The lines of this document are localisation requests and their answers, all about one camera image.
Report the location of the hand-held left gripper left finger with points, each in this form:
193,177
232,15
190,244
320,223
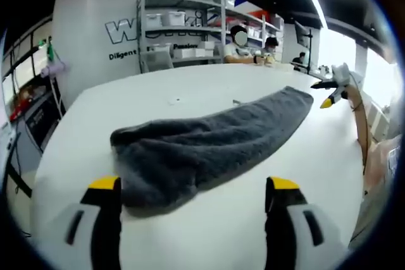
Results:
104,219

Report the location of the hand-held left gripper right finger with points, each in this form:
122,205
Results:
281,219

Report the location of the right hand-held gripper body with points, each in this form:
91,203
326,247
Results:
346,75

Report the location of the dark grey towel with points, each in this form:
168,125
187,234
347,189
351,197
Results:
202,153

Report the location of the person's right hand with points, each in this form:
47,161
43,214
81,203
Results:
352,97

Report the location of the dark wrist band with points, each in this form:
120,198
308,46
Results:
357,106

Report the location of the black monitor stand pole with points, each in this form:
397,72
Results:
309,58

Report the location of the white low cabinets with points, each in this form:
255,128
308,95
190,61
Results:
378,119

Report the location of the white table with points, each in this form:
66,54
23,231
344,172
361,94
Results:
221,238

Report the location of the dark grey counter cabinet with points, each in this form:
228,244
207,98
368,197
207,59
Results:
38,124

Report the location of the white stand pole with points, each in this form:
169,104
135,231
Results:
57,96

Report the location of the grey metal shelving unit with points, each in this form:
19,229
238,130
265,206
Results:
205,29

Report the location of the red cloth pile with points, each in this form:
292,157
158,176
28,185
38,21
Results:
20,110

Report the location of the lilac rolled mat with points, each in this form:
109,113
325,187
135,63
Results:
53,70

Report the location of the group of white storage boxes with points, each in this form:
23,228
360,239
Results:
177,18

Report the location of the grey mesh chair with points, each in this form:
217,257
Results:
156,61

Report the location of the green hanging cloth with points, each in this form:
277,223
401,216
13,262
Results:
50,50

